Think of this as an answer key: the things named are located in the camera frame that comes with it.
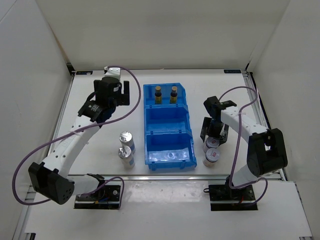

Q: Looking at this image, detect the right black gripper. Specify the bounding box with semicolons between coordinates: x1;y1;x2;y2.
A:
200;117;229;146

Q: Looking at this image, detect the red-label lid jar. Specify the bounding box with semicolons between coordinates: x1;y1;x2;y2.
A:
203;136;220;153
202;148;221;168

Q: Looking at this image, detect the brown bottle yellow label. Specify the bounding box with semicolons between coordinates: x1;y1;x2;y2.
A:
154;85;162;105
169;86;178;104

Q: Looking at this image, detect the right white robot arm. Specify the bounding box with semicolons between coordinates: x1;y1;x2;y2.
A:
200;96;288;200

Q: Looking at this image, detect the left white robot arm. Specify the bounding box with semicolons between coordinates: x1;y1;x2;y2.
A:
28;76;130;205

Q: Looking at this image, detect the left blue corner label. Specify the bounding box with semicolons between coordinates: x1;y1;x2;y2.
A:
75;71;93;75

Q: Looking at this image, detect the blue corner label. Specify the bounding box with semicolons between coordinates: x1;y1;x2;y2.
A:
75;71;93;75
223;69;242;74

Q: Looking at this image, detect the blue three-compartment plastic bin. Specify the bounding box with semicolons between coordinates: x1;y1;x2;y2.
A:
143;83;197;171

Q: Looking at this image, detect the rear silver-lid white jar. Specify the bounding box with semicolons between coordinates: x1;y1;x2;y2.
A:
119;131;136;154

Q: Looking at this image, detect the silver-lid white jar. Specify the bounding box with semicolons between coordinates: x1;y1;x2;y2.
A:
118;145;135;169
119;131;136;154

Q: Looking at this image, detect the right blue corner label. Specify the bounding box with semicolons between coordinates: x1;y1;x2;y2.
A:
223;69;242;74

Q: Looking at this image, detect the front silver-lid white jar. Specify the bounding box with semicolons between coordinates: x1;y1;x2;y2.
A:
118;145;135;169

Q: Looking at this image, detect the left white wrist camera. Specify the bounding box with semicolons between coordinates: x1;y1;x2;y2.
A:
104;66;121;80

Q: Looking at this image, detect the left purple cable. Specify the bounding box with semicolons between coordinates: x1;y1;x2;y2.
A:
12;66;144;209

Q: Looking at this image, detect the purple cable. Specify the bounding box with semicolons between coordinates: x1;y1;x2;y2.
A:
219;86;268;207
12;66;144;209

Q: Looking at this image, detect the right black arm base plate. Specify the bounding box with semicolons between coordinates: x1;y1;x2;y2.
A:
203;184;258;212

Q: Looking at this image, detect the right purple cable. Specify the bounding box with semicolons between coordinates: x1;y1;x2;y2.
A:
219;86;268;207

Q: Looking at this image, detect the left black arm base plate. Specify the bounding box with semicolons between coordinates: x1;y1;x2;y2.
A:
73;180;122;210

